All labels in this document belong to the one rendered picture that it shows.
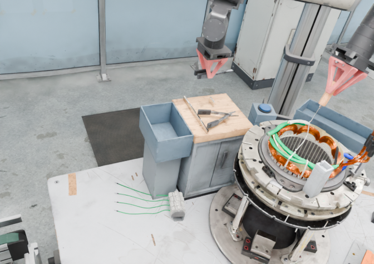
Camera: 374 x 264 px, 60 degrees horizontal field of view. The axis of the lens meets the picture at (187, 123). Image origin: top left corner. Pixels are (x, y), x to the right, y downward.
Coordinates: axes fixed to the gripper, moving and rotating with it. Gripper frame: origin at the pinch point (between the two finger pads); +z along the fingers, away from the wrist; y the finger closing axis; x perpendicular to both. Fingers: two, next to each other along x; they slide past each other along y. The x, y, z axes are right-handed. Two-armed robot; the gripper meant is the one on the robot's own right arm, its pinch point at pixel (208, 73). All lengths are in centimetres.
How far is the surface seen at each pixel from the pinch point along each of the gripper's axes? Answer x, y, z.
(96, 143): -18, -103, 118
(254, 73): 143, -149, 105
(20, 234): -58, 8, 43
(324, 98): 13.6, 30.1, -9.7
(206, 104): 2.1, -0.6, 12.3
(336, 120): 46, 15, 15
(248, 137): 4.5, 20.0, 9.1
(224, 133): 0.9, 13.5, 12.4
